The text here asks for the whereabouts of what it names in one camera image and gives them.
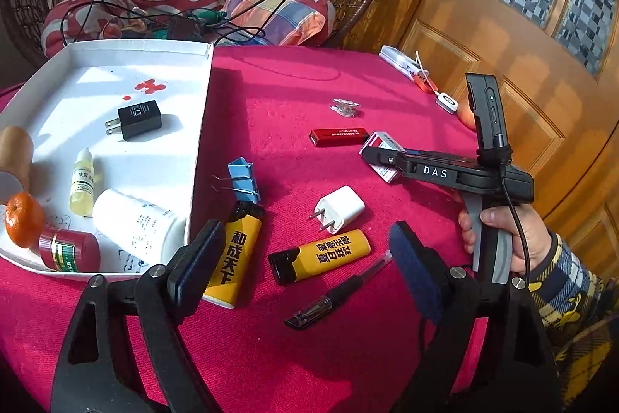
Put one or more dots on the white round device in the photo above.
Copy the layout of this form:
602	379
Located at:
447	102

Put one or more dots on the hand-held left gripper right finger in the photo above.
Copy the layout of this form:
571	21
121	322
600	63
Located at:
416	272

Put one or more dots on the red white cigarette pack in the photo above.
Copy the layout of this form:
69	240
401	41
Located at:
387	141

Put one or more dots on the red apple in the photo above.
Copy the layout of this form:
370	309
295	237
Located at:
465	115

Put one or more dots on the orange tangerine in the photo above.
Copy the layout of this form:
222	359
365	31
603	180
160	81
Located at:
23	219

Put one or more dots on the red tablecloth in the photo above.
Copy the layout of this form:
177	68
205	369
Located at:
290	360

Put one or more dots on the black pen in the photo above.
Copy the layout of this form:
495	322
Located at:
338	289

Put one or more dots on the clear plastic clip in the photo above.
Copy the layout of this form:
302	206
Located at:
344	108

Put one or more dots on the red white seat cushion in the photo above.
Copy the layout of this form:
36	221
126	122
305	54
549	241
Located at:
67	21

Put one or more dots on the white plastic bottle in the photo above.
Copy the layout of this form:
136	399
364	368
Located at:
135	224

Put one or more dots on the wooden door glass panels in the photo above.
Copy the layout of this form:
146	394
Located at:
546	69

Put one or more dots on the red round jar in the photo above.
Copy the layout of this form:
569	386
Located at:
67	251

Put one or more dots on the white plug charger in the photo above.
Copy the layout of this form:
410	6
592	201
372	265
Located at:
341	205

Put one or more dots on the white rectangular box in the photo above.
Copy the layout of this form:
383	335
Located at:
396	57

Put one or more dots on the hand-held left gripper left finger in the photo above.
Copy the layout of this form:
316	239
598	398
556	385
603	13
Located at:
193	270

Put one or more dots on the brown tape roll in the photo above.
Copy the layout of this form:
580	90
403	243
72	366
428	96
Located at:
14	151

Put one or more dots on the black power adapter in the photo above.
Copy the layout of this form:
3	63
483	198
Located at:
183	27

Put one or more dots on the green cloth item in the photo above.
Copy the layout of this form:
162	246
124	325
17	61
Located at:
208	15

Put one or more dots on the person's right forearm plaid sleeve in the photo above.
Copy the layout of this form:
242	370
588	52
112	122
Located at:
575	297

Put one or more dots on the person's right hand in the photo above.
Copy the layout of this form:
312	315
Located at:
532	234

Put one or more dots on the white cardboard tray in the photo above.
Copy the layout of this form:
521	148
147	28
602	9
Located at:
159	69

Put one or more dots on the yellow lighter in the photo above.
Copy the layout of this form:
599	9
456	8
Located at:
329	256
232	258

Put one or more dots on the plaid pillow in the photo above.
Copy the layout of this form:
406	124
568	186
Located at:
280	18

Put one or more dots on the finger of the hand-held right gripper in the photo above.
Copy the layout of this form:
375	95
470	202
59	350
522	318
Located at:
382	156

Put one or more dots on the black plug charger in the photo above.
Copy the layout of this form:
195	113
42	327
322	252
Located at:
140	119

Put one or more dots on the small yellow dropper bottle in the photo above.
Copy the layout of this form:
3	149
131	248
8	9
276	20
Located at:
81	190

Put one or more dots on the red slim lighter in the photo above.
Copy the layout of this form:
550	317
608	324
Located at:
341	137

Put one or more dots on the blue binder clip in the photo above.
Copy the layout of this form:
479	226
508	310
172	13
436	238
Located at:
242	178

